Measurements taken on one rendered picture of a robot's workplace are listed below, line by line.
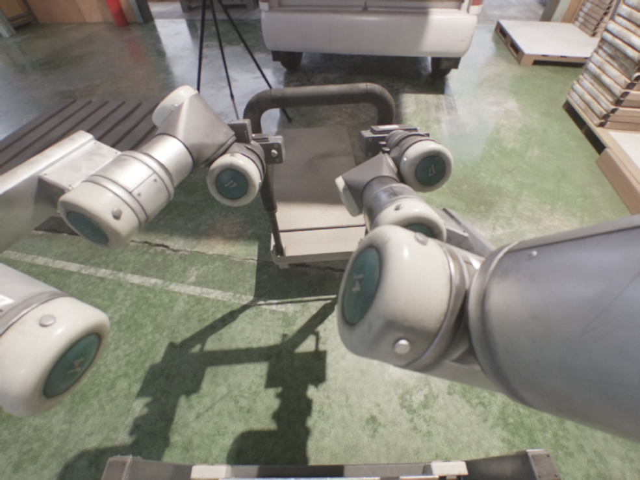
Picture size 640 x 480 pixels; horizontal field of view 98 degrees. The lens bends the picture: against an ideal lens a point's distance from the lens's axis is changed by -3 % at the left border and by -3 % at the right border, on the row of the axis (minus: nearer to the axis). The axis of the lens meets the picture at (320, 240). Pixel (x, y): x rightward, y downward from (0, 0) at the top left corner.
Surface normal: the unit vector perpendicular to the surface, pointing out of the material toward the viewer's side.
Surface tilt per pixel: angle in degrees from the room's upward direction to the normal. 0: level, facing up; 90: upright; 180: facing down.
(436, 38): 89
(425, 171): 70
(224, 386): 0
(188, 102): 48
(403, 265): 11
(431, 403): 0
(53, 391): 108
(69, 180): 20
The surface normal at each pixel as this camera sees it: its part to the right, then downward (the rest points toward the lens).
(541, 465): -0.03, -0.64
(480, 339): -0.95, 0.07
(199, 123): 0.69, -0.22
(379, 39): -0.15, 0.77
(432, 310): 0.22, 0.00
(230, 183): 0.06, 0.51
